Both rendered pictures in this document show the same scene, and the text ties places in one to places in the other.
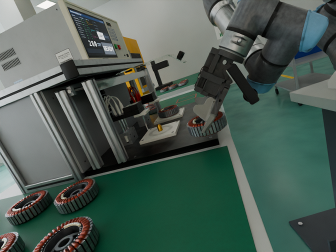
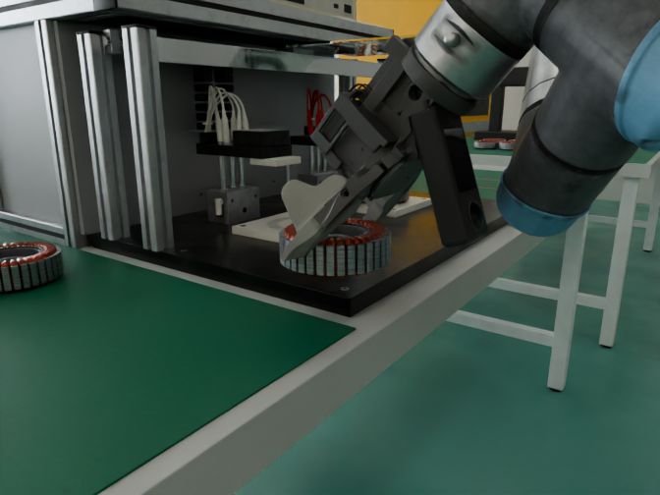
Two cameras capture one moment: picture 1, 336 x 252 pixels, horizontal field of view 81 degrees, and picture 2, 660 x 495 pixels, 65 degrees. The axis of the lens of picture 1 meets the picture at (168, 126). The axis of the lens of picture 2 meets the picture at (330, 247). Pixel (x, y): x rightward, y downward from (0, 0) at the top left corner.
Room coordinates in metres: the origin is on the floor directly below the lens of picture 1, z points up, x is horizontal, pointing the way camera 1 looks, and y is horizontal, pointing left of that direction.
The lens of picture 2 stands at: (0.06, -0.27, 0.96)
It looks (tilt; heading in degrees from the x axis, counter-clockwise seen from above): 16 degrees down; 20
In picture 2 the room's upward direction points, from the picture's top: straight up
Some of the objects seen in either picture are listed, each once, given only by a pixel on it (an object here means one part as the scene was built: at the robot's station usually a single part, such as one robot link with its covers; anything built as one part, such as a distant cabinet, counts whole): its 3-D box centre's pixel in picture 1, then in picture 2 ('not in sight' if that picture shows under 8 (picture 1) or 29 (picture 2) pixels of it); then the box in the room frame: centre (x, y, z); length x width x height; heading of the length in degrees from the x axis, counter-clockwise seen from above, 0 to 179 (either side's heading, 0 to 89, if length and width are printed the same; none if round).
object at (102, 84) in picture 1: (127, 78); (297, 63); (0.93, 0.10, 1.03); 0.62 x 0.01 x 0.03; 165
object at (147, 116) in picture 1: (144, 119); (318, 185); (1.06, 0.11, 0.80); 0.08 x 0.05 x 0.06; 165
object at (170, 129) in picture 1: (161, 131); (301, 227); (0.79, 0.03, 0.78); 0.15 x 0.15 x 0.01; 75
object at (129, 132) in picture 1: (128, 135); (234, 203); (0.83, 0.17, 0.80); 0.08 x 0.05 x 0.06; 165
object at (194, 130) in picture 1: (206, 123); (335, 245); (0.54, -0.11, 0.82); 0.11 x 0.11 x 0.04
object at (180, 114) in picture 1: (170, 115); (379, 202); (1.02, -0.03, 0.78); 0.15 x 0.15 x 0.01; 75
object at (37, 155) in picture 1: (32, 147); (24, 137); (0.70, 0.48, 0.91); 0.28 x 0.03 x 0.32; 75
